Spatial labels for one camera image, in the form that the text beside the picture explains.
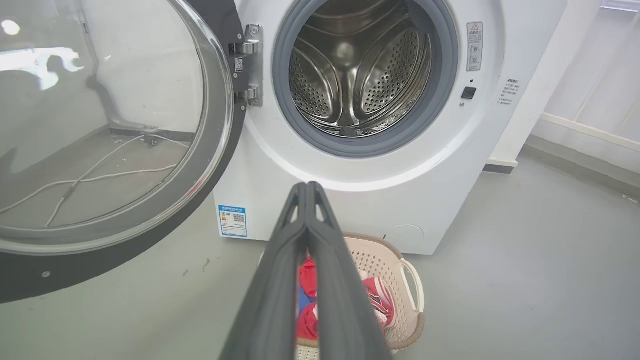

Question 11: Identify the white power cable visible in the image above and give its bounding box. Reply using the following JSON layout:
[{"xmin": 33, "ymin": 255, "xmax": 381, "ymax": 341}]
[{"xmin": 0, "ymin": 164, "xmax": 178, "ymax": 216}]

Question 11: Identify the red basketball jersey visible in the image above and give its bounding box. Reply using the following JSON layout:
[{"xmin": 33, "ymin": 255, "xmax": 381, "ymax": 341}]
[{"xmin": 298, "ymin": 257, "xmax": 396, "ymax": 342}]

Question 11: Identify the white cable with black clip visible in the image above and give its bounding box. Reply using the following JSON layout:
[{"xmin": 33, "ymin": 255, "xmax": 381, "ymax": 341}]
[{"xmin": 45, "ymin": 134, "xmax": 191, "ymax": 228}]

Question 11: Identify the round black glass washer door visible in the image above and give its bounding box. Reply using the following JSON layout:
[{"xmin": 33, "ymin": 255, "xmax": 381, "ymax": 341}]
[{"xmin": 0, "ymin": 0, "xmax": 248, "ymax": 305}]

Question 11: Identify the cream perforated laundry basket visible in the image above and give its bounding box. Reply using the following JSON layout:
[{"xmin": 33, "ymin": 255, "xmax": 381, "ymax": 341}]
[{"xmin": 295, "ymin": 232, "xmax": 426, "ymax": 360}]

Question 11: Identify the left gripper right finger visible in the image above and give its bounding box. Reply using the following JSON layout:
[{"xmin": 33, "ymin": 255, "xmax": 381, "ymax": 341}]
[{"xmin": 307, "ymin": 182, "xmax": 393, "ymax": 360}]

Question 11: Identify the metal door hinge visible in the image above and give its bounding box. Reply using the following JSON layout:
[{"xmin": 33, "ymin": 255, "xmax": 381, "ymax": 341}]
[{"xmin": 229, "ymin": 24, "xmax": 264, "ymax": 107}]

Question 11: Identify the steel perforated washer drum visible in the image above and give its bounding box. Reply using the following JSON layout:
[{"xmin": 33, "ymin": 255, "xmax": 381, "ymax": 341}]
[{"xmin": 289, "ymin": 0, "xmax": 433, "ymax": 138}]

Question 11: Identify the grey drain pipe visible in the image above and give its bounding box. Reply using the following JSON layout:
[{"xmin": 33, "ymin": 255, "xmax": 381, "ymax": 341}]
[{"xmin": 85, "ymin": 75, "xmax": 151, "ymax": 132}]

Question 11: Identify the grey warning sticker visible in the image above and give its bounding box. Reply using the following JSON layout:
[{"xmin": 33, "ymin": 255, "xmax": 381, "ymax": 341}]
[{"xmin": 466, "ymin": 21, "xmax": 484, "ymax": 72}]

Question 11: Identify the blue energy label sticker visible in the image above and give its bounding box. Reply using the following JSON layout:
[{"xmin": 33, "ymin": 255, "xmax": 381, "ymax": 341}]
[{"xmin": 218, "ymin": 204, "xmax": 248, "ymax": 239}]

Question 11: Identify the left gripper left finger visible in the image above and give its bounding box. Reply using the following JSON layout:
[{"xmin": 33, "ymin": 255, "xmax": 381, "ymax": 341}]
[{"xmin": 219, "ymin": 182, "xmax": 308, "ymax": 360}]

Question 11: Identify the white front-load washing machine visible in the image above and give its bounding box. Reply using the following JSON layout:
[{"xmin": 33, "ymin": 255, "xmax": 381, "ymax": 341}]
[{"xmin": 212, "ymin": 0, "xmax": 568, "ymax": 256}]

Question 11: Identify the round white filter cover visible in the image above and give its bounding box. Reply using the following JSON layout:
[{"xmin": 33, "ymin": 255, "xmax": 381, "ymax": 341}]
[{"xmin": 384, "ymin": 224, "xmax": 425, "ymax": 252}]

